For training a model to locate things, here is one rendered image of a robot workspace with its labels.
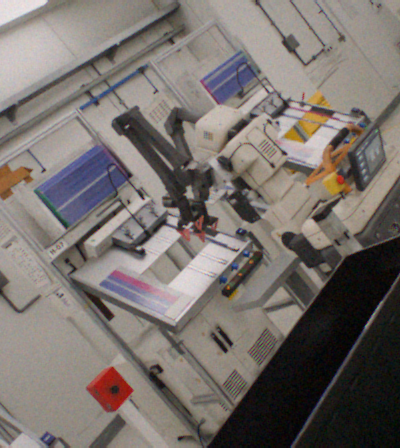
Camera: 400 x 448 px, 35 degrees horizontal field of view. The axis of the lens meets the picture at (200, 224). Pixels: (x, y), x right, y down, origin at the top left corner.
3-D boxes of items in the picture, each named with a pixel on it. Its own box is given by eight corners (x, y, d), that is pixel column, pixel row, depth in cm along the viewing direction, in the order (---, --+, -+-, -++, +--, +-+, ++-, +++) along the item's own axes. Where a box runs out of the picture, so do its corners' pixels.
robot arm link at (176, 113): (167, 102, 312) (179, 104, 320) (161, 129, 314) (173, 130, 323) (242, 122, 289) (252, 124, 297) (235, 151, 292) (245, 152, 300)
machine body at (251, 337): (296, 349, 367) (230, 269, 360) (232, 441, 325) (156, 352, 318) (233, 363, 419) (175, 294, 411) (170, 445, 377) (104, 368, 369)
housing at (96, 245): (154, 216, 371) (151, 197, 362) (99, 266, 341) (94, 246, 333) (144, 213, 375) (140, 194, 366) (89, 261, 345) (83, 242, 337)
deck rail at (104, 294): (178, 332, 297) (177, 323, 293) (176, 334, 296) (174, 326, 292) (72, 281, 333) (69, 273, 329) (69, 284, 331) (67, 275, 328)
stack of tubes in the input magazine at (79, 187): (130, 177, 360) (100, 141, 357) (69, 227, 329) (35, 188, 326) (121, 185, 370) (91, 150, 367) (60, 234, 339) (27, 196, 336)
